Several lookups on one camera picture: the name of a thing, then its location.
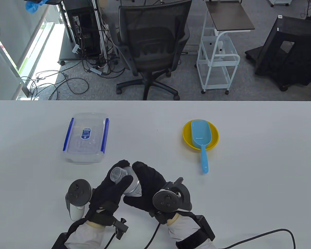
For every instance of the clear domed shaker lid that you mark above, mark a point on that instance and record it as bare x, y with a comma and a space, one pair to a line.
118, 174

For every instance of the silver aluminium frame post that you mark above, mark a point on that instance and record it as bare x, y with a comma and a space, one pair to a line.
99, 31

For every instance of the light blue plastic scoop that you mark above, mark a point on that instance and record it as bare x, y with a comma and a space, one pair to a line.
200, 132

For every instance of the white cart with brown top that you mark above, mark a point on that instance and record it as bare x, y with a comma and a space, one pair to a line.
232, 15

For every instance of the person's left forearm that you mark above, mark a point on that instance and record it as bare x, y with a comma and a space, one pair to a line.
88, 236

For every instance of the black computer tower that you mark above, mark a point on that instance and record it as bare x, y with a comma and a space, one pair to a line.
84, 26

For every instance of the clear container with blue clips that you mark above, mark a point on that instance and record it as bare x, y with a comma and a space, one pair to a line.
85, 159

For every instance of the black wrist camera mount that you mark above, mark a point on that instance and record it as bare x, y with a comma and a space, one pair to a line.
158, 216
120, 227

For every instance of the person's right forearm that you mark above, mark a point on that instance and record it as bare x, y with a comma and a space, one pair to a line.
184, 228

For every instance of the black and white controller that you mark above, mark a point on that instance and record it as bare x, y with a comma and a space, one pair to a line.
165, 201
79, 192

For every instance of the clear plastic shaker cup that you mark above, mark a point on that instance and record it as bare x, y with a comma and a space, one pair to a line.
134, 189

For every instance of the black rolling stand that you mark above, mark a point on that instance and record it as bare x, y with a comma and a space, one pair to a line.
305, 33

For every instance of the small white cart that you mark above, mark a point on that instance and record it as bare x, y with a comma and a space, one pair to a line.
280, 2

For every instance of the yellow plastic bowl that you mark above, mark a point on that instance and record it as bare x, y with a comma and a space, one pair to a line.
213, 135

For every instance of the black armband battery pack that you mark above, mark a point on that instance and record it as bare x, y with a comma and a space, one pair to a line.
58, 242
206, 228

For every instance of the white power adapter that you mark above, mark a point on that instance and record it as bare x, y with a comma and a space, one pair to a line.
96, 71

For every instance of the blue plastic cloth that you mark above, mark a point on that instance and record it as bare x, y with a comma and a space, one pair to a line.
32, 5

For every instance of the person's right hand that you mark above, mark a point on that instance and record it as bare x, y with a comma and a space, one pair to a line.
150, 181

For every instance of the pile of clear ice cubes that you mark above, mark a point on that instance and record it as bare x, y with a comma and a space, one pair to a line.
85, 149

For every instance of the black mesh office chair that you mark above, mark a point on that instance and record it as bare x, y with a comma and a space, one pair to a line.
153, 33

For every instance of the grey wheeled platform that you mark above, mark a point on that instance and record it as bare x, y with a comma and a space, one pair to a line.
67, 49

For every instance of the person's left hand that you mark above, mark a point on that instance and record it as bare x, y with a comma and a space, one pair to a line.
106, 192

